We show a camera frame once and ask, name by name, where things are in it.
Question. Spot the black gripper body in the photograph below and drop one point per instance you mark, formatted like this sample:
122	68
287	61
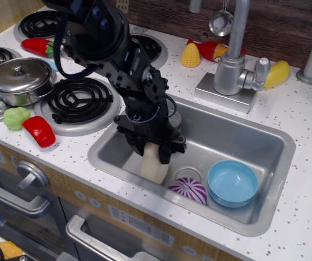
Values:
156	129

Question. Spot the red toy sauce bottle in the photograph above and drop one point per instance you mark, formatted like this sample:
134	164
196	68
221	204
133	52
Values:
210	50

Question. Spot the red toy chili pepper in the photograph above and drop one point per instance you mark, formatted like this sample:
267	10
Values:
39	46

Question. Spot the light blue toy utensil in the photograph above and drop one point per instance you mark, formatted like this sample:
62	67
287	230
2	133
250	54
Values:
53	66

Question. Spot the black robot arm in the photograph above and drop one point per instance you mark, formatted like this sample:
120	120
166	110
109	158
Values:
97	37

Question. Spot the yellow toy corn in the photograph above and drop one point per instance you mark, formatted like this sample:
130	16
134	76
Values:
190	56

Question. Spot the hanging silver ladle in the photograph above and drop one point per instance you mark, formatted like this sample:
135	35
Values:
220	24

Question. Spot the silver dishwasher door handle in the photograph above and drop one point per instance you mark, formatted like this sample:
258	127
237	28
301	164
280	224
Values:
73	230

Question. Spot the red toy pepper slice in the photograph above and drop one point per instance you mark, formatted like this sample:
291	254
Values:
40	132

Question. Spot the green toy lettuce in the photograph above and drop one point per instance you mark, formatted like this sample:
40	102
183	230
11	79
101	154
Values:
13	118

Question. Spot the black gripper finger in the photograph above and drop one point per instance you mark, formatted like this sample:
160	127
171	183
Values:
136	142
165	153

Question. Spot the silver toy faucet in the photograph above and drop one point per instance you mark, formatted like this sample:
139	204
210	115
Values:
232	86

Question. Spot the front right stove burner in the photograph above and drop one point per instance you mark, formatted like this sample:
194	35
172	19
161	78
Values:
79	107

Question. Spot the purple striped toy onion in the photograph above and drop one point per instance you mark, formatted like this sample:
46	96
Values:
190	188

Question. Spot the yellow toy lemon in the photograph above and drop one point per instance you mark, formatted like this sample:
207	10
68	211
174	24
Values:
278	74

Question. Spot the silver pot with lid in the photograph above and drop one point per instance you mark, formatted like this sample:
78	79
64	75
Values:
25	81

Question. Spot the back right stove burner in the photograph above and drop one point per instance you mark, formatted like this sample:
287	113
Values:
155	49

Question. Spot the grey toy sink basin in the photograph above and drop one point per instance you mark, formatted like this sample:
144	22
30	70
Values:
211	136

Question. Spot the silver oven door handle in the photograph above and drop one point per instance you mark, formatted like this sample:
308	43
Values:
35	208

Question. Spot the light blue bowl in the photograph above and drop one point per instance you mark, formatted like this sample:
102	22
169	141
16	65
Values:
232	184

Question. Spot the grey oven dial knob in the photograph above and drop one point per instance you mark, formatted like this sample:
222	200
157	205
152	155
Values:
31	175

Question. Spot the back left stove burner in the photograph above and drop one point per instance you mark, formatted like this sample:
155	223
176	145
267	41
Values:
41	24

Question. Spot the green toy can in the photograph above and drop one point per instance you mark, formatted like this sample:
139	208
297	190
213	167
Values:
175	119

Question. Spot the white detergent bottle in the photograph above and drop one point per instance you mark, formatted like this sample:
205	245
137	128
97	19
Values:
151	167

